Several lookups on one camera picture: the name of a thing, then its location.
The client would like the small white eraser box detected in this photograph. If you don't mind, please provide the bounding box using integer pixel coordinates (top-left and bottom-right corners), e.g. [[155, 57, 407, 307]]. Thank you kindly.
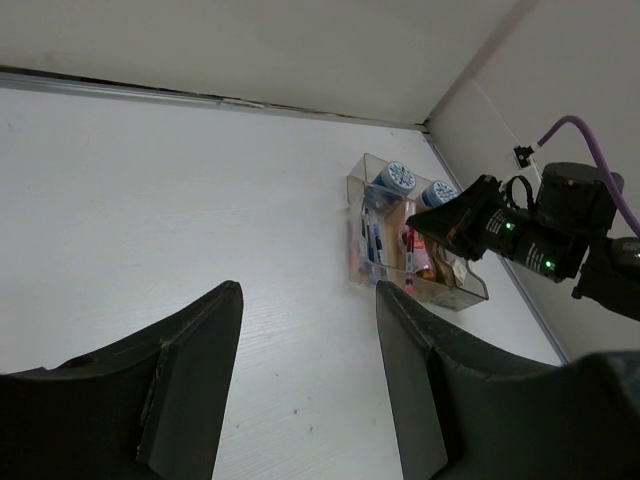
[[449, 257, 469, 285]]

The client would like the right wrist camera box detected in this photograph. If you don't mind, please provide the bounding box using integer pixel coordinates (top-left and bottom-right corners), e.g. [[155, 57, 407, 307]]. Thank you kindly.
[[512, 143, 540, 170]]

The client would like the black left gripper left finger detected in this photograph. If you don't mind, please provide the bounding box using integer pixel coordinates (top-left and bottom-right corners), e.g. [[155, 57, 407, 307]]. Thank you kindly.
[[1, 281, 244, 479]]

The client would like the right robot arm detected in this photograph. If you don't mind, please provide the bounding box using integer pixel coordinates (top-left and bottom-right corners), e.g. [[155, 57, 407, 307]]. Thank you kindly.
[[376, 163, 639, 479]]

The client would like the blue ballpoint pen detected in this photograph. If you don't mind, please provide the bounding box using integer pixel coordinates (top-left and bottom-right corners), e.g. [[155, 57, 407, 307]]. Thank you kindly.
[[363, 207, 385, 265]]

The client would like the blue jar with splash label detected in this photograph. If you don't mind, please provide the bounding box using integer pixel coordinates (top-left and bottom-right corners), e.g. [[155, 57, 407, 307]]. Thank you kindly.
[[372, 162, 417, 196]]

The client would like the aluminium rail back edge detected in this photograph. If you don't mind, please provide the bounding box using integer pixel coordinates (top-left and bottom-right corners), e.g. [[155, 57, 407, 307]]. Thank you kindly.
[[1, 66, 429, 134]]

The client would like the aluminium rail right side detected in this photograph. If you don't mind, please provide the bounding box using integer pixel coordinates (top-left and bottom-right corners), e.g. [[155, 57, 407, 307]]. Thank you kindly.
[[424, 130, 571, 364]]

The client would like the clear acrylic desk organizer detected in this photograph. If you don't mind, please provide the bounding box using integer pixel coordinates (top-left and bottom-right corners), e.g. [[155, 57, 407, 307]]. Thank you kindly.
[[346, 153, 489, 312]]

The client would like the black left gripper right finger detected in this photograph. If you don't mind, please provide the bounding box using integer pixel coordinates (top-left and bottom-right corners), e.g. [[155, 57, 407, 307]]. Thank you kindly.
[[376, 281, 639, 479]]

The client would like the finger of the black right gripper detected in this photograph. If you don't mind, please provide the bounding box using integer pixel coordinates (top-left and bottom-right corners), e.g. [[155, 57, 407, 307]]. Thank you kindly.
[[406, 175, 500, 248]]

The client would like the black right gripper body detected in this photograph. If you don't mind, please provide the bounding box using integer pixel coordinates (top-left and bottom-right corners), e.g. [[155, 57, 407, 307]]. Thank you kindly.
[[447, 162, 617, 282]]

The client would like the red gel pen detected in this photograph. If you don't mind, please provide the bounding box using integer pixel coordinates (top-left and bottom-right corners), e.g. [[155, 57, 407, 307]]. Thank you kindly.
[[405, 227, 415, 294]]

